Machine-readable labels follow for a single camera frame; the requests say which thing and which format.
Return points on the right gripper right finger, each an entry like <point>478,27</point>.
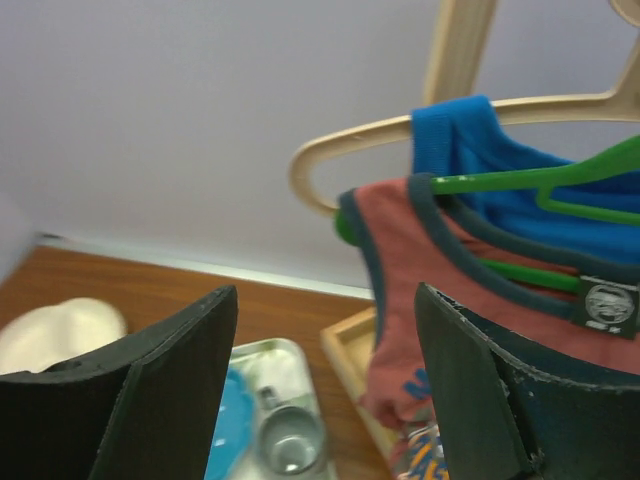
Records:
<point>510,408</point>

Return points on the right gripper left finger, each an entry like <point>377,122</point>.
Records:
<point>142,407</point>

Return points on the maroon motorcycle tank top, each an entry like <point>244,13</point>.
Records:
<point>407,237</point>

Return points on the green velvet hanger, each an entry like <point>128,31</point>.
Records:
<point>615,161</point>

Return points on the blue tank top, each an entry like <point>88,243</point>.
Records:
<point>464,137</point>

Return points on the beige plastic hanger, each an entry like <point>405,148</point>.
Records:
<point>620,103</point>

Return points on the blue dotted plate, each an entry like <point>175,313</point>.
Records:
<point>233,431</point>

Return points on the floral serving tray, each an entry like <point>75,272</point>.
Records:
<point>281,364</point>

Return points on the cream divided plate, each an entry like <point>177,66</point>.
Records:
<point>45,336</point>

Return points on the grey ceramic mug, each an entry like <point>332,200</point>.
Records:
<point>290,441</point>

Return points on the wooden clothes rack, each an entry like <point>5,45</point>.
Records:
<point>461,33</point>

